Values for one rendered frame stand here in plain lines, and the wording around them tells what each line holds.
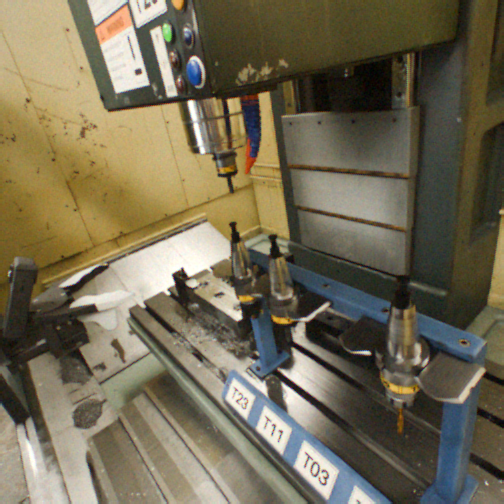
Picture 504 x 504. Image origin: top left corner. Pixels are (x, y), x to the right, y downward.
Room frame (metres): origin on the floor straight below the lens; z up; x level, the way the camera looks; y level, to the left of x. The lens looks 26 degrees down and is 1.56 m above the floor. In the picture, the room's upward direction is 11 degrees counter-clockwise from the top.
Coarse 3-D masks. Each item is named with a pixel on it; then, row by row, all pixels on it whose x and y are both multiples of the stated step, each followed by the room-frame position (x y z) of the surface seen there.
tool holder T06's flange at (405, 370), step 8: (376, 344) 0.34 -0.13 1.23; (424, 344) 0.32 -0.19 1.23; (376, 352) 0.33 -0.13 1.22; (384, 352) 0.32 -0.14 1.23; (424, 352) 0.31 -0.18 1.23; (376, 360) 0.33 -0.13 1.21; (384, 360) 0.32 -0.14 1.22; (392, 360) 0.31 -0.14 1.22; (400, 360) 0.30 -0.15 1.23; (408, 360) 0.30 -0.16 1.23; (416, 360) 0.30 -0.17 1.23; (424, 360) 0.30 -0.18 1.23; (384, 368) 0.32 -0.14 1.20; (392, 368) 0.31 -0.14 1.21; (400, 368) 0.30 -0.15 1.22; (408, 368) 0.29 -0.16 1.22; (416, 368) 0.29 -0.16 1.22; (400, 376) 0.30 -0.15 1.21; (408, 376) 0.29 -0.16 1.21
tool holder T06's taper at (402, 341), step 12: (396, 312) 0.32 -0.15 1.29; (408, 312) 0.31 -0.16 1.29; (396, 324) 0.31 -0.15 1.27; (408, 324) 0.31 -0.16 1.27; (384, 336) 0.33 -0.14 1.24; (396, 336) 0.31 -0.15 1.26; (408, 336) 0.31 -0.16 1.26; (384, 348) 0.32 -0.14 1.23; (396, 348) 0.31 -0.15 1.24; (408, 348) 0.30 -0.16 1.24; (420, 348) 0.31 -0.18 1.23
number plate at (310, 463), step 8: (304, 440) 0.41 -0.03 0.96; (304, 448) 0.40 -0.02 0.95; (312, 448) 0.39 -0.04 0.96; (304, 456) 0.39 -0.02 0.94; (312, 456) 0.39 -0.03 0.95; (320, 456) 0.38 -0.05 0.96; (296, 464) 0.39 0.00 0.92; (304, 464) 0.38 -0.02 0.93; (312, 464) 0.38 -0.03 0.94; (320, 464) 0.37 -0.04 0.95; (328, 464) 0.36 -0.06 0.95; (304, 472) 0.38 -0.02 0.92; (312, 472) 0.37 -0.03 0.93; (320, 472) 0.36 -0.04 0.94; (328, 472) 0.35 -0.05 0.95; (336, 472) 0.35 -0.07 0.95; (312, 480) 0.36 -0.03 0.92; (320, 480) 0.35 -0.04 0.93; (328, 480) 0.35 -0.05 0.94; (320, 488) 0.35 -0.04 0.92; (328, 488) 0.34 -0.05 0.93; (328, 496) 0.33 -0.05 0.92
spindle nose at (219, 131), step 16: (192, 112) 0.80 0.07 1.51; (208, 112) 0.79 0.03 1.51; (224, 112) 0.79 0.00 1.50; (240, 112) 0.81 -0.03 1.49; (192, 128) 0.81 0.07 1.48; (208, 128) 0.79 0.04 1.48; (224, 128) 0.79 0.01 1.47; (240, 128) 0.80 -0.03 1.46; (192, 144) 0.82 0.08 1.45; (208, 144) 0.79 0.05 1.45; (224, 144) 0.79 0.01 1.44; (240, 144) 0.80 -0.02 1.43
